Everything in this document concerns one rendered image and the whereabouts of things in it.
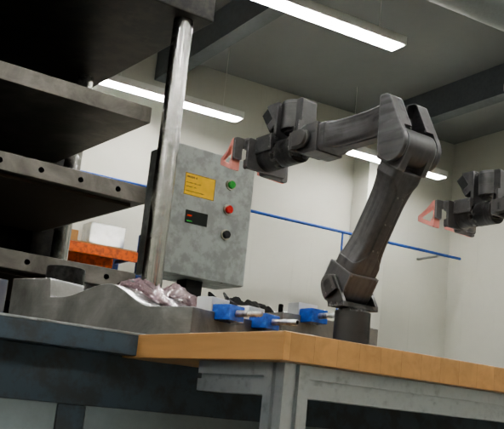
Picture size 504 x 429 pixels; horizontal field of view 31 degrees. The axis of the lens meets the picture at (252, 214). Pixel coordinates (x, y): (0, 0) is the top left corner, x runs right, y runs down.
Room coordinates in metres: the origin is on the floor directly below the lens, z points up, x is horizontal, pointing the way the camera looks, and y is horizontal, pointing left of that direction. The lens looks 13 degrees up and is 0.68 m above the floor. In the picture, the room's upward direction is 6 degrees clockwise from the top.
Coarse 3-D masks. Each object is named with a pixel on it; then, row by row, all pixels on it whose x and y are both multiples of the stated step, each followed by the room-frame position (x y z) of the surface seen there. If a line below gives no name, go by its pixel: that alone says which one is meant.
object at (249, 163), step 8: (248, 144) 1.75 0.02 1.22; (248, 152) 1.75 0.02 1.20; (264, 152) 1.74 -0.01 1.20; (272, 152) 1.72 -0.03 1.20; (248, 160) 1.75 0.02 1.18; (256, 160) 1.76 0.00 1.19; (264, 160) 1.74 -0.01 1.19; (272, 160) 1.73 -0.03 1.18; (248, 168) 1.75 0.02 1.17; (256, 168) 1.76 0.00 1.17; (264, 168) 1.76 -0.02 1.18; (272, 168) 1.75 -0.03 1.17; (280, 168) 1.74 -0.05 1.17; (280, 176) 1.80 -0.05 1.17
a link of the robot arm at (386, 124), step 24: (384, 96) 1.44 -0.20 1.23; (336, 120) 1.57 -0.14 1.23; (360, 120) 1.52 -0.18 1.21; (384, 120) 1.44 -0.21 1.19; (408, 120) 1.42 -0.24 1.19; (312, 144) 1.61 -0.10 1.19; (336, 144) 1.57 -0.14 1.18; (360, 144) 1.55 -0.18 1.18; (384, 144) 1.43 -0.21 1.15; (432, 168) 1.46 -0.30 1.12
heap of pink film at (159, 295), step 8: (128, 280) 1.72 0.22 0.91; (136, 280) 1.72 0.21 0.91; (144, 280) 1.73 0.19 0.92; (136, 288) 1.70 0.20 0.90; (144, 288) 1.69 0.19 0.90; (152, 288) 1.71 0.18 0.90; (160, 288) 1.72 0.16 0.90; (168, 288) 1.82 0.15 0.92; (176, 288) 1.82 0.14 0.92; (184, 288) 1.84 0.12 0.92; (152, 296) 1.69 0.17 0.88; (160, 296) 1.69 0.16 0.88; (168, 296) 1.83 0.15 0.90; (176, 296) 1.79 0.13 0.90; (184, 296) 1.78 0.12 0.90; (192, 296) 1.78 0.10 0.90; (160, 304) 1.67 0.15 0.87; (168, 304) 1.69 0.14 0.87; (184, 304) 1.77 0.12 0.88; (192, 304) 1.77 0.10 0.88
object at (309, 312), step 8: (296, 304) 1.82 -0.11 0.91; (304, 304) 1.83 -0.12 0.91; (296, 312) 1.82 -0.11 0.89; (304, 312) 1.81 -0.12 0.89; (312, 312) 1.79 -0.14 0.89; (320, 312) 1.80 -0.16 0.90; (328, 312) 1.78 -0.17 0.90; (304, 320) 1.80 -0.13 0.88; (312, 320) 1.79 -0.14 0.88; (320, 320) 1.80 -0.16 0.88
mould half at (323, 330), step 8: (272, 312) 1.81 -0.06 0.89; (280, 312) 1.79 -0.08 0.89; (288, 312) 1.79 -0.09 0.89; (328, 320) 1.85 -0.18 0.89; (280, 328) 1.79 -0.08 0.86; (288, 328) 1.80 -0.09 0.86; (296, 328) 1.81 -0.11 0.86; (304, 328) 1.82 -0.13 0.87; (312, 328) 1.83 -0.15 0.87; (320, 328) 1.84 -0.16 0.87; (328, 328) 1.85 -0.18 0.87; (328, 336) 1.86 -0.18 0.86; (376, 336) 1.93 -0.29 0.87; (376, 344) 1.93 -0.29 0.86
